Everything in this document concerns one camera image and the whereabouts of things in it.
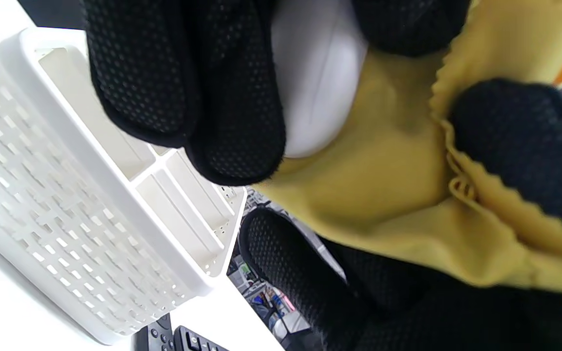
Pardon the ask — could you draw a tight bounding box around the person's right hand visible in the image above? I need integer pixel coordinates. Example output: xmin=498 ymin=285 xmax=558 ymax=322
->
xmin=240 ymin=73 xmax=562 ymax=351

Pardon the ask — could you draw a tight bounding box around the person's left hand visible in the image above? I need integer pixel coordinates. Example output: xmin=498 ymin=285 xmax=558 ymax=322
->
xmin=83 ymin=0 xmax=472 ymax=186

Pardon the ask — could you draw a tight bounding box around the white remote control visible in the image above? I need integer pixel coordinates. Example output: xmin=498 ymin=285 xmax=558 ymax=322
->
xmin=270 ymin=0 xmax=369 ymax=159

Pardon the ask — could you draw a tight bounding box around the yellow cleaning cloth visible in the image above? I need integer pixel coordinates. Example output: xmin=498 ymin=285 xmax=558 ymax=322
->
xmin=252 ymin=0 xmax=562 ymax=299

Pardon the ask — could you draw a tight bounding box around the black remote control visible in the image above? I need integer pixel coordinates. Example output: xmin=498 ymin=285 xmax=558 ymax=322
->
xmin=135 ymin=313 xmax=174 ymax=351

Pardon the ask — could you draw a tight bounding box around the black calculator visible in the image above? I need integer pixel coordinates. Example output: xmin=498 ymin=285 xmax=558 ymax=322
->
xmin=174 ymin=326 xmax=230 ymax=351

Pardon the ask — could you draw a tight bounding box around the white plastic organizer basket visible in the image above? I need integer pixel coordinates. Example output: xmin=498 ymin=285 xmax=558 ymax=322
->
xmin=0 ymin=27 xmax=248 ymax=346

